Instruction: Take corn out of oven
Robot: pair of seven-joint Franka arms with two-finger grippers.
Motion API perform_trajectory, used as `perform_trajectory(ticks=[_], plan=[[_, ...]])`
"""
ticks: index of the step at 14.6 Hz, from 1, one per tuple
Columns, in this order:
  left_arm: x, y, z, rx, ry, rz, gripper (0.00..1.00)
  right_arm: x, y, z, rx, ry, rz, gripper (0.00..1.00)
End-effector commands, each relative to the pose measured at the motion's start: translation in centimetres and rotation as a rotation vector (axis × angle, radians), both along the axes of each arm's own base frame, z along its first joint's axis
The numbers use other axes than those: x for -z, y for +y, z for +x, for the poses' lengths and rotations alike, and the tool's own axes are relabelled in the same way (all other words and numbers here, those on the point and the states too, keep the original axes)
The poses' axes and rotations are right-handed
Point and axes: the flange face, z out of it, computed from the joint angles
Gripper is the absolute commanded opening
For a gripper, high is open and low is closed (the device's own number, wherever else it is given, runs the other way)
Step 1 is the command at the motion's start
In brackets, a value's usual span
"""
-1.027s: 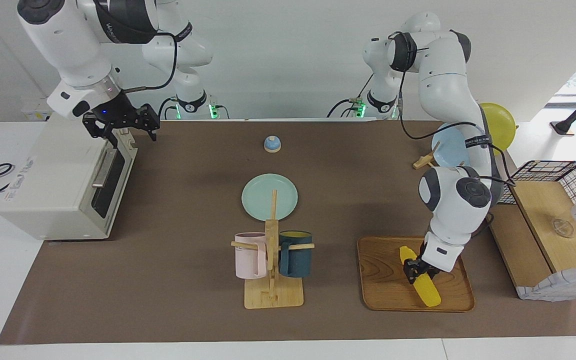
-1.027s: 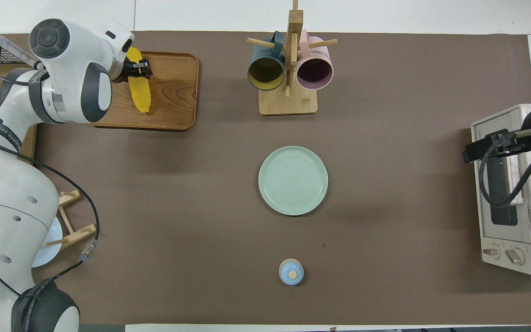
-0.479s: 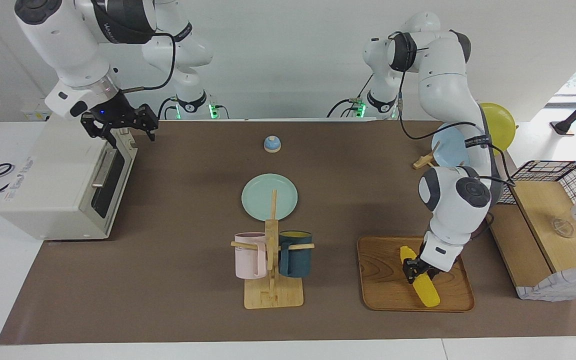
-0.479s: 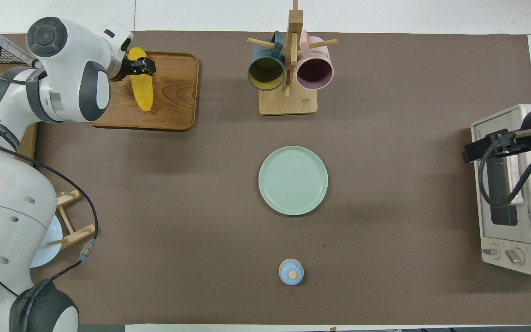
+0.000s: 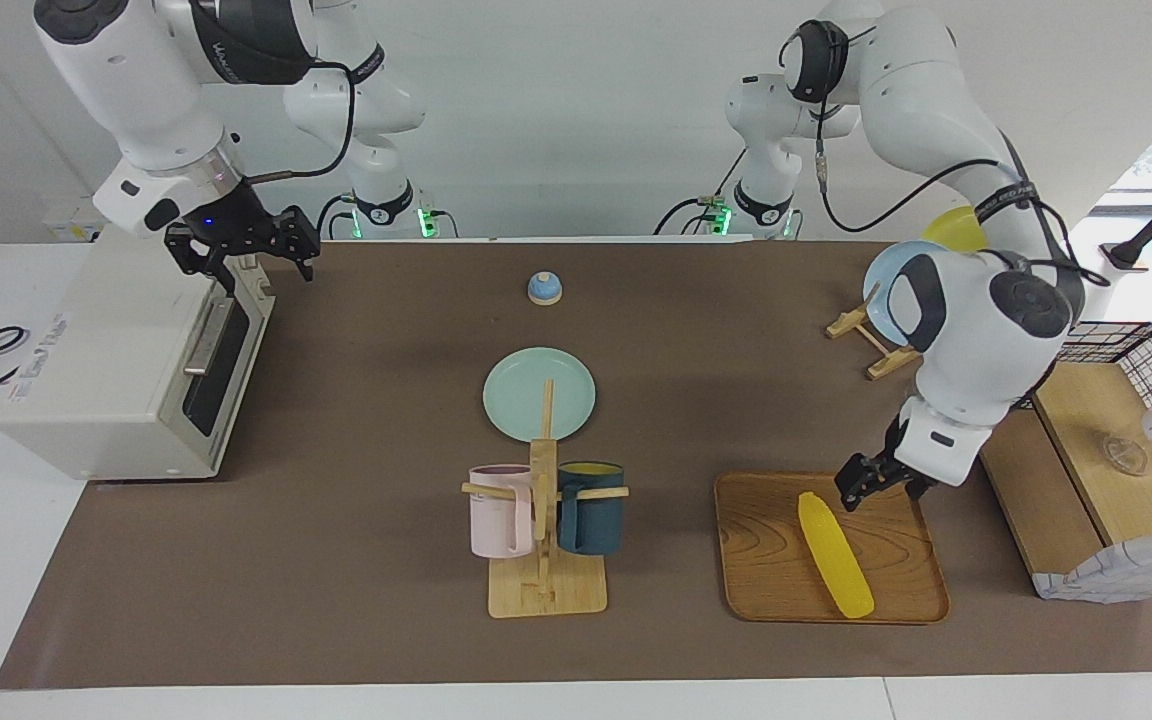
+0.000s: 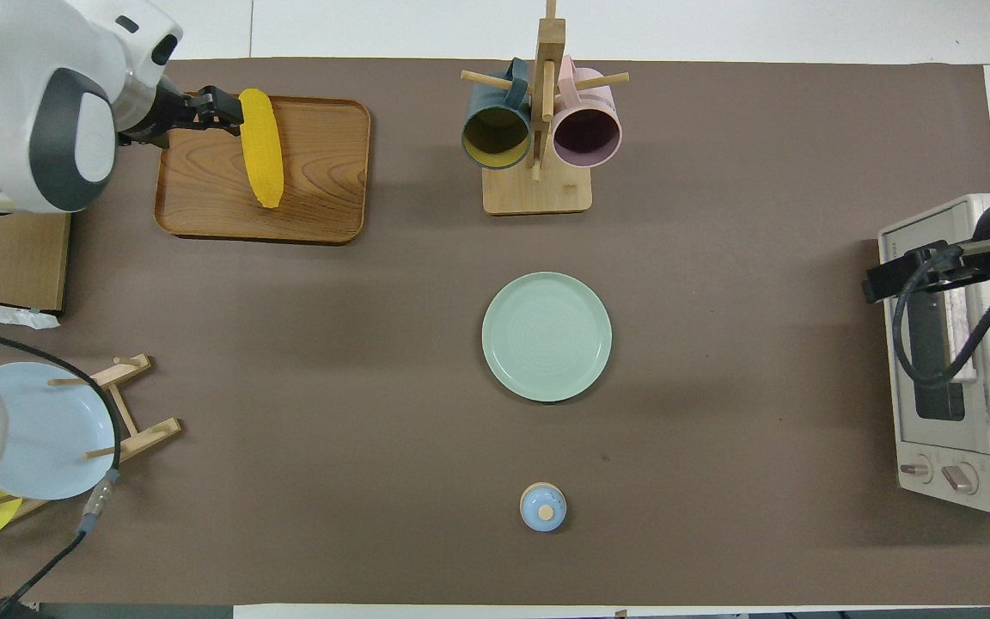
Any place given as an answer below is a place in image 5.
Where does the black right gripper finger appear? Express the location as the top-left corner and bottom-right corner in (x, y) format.
(288, 208), (323, 281)
(198, 252), (237, 297)

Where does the yellow corn cob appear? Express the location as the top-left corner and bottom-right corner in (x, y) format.
(798, 491), (876, 619)

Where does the glass oven door with handle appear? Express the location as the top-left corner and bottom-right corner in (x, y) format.
(174, 283), (277, 473)

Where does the light green plate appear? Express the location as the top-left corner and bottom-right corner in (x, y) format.
(483, 347), (597, 443)

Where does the white toaster oven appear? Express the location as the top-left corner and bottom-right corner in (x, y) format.
(0, 222), (277, 481)

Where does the wooden plate rack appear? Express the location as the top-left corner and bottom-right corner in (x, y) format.
(826, 300), (922, 381)

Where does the brown wooden tray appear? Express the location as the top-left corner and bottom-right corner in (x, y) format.
(713, 471), (951, 625)

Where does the light blue plate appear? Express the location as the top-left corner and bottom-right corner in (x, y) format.
(862, 243), (927, 346)

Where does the brown table mat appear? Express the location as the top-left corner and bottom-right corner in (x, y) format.
(0, 238), (1152, 691)

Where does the wooden stepped shelf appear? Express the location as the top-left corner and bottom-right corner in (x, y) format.
(976, 360), (1152, 601)

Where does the small clear glass object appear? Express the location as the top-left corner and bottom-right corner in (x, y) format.
(1101, 437), (1149, 476)

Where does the yellow plate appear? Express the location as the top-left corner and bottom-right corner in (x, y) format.
(923, 205), (992, 253)

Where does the white checkered cloth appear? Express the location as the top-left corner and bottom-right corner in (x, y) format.
(1031, 528), (1152, 603)

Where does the dark teal mug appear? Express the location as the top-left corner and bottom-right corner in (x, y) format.
(556, 461), (626, 556)

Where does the pink mug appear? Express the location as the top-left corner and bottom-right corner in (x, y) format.
(468, 464), (537, 559)

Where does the wooden mug rack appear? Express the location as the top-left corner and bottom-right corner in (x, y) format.
(463, 378), (630, 618)

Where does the black base cable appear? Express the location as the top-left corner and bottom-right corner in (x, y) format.
(314, 192), (357, 241)
(654, 150), (747, 236)

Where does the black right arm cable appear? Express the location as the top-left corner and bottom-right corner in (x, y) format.
(241, 60), (355, 186)

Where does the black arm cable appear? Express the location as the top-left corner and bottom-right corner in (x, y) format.
(814, 100), (1112, 291)
(241, 60), (355, 186)

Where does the white wall socket box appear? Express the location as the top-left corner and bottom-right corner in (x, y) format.
(41, 200), (107, 243)

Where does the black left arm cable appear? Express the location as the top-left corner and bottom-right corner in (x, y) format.
(814, 100), (1112, 291)

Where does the black wire basket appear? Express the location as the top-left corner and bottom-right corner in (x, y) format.
(1016, 321), (1152, 501)

